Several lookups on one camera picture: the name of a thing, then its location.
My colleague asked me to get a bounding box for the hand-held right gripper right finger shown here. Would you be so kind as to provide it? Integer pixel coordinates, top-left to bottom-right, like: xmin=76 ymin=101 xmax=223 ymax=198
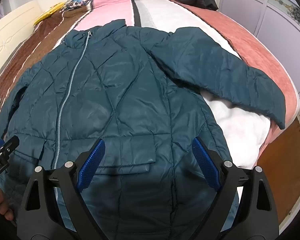
xmin=191 ymin=137 xmax=281 ymax=240

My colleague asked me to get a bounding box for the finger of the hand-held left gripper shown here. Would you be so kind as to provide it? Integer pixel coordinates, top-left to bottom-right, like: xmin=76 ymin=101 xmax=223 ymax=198
xmin=0 ymin=135 xmax=21 ymax=161

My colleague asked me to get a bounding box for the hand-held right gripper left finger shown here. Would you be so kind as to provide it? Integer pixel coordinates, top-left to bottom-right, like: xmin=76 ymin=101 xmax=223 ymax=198
xmin=16 ymin=139 xmax=108 ymax=240

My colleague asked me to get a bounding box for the teal quilted jacket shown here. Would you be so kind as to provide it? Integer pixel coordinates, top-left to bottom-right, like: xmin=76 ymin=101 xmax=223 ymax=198
xmin=0 ymin=19 xmax=292 ymax=233

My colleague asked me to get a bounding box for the person's left hand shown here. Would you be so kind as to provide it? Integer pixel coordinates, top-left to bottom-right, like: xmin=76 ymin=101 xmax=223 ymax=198
xmin=0 ymin=187 xmax=15 ymax=222

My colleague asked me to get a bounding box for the cream bed headboard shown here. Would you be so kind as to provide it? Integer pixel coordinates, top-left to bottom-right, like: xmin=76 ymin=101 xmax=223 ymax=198
xmin=0 ymin=0 xmax=44 ymax=77

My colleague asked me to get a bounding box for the yellow cloth item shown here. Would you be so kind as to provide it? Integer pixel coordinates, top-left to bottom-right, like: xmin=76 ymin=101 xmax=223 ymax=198
xmin=34 ymin=2 xmax=64 ymax=25

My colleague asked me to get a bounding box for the striped bed blanket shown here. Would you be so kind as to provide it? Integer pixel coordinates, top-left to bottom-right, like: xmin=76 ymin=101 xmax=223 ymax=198
xmin=0 ymin=0 xmax=300 ymax=170

